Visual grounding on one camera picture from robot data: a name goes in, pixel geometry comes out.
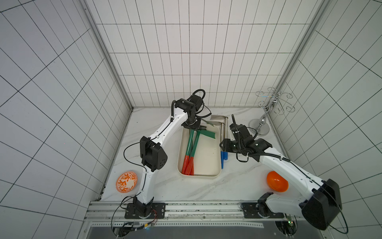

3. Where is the chrome hoe blue handle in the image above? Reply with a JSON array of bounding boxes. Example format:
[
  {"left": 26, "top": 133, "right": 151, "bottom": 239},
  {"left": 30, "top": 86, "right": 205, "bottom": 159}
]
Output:
[
  {"left": 210, "top": 115, "right": 229, "bottom": 159},
  {"left": 209, "top": 120, "right": 225, "bottom": 169}
]

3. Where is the green hoe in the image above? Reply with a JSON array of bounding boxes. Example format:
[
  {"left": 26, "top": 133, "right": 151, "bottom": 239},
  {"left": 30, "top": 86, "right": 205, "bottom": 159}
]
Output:
[
  {"left": 184, "top": 129, "right": 216, "bottom": 176},
  {"left": 181, "top": 118, "right": 215, "bottom": 175}
]

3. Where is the grey speckled hoe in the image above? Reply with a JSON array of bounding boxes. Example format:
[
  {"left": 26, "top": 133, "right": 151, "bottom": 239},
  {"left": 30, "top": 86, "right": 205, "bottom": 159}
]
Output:
[{"left": 190, "top": 162, "right": 194, "bottom": 175}]

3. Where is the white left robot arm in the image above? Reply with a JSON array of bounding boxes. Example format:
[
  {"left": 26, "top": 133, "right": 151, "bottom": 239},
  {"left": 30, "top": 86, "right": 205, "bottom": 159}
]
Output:
[{"left": 132, "top": 89, "right": 215, "bottom": 218}]

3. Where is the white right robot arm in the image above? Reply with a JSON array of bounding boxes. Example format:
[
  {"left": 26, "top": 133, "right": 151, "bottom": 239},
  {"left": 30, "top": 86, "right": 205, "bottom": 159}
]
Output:
[{"left": 220, "top": 118, "right": 344, "bottom": 231}]

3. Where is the cream plastic storage box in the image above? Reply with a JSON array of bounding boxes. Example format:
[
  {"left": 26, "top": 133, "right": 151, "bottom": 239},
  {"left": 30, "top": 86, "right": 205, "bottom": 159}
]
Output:
[{"left": 177, "top": 124, "right": 221, "bottom": 179}]

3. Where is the chrome cup rack stand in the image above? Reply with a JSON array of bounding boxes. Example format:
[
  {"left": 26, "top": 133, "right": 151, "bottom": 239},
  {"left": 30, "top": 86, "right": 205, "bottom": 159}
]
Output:
[{"left": 248, "top": 87, "right": 295, "bottom": 136}]

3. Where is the orange plastic bowl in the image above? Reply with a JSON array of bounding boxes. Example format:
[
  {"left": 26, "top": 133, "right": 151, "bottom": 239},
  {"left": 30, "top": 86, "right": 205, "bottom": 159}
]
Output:
[{"left": 266, "top": 171, "right": 289, "bottom": 192}]

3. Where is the orange patterned white bowl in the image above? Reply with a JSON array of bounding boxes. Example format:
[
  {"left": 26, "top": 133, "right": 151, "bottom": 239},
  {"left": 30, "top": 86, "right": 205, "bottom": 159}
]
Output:
[{"left": 115, "top": 171, "right": 138, "bottom": 193}]

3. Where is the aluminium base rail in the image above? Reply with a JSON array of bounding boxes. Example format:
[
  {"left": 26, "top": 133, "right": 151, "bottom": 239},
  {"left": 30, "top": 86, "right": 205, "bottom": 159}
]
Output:
[{"left": 85, "top": 201, "right": 306, "bottom": 229}]

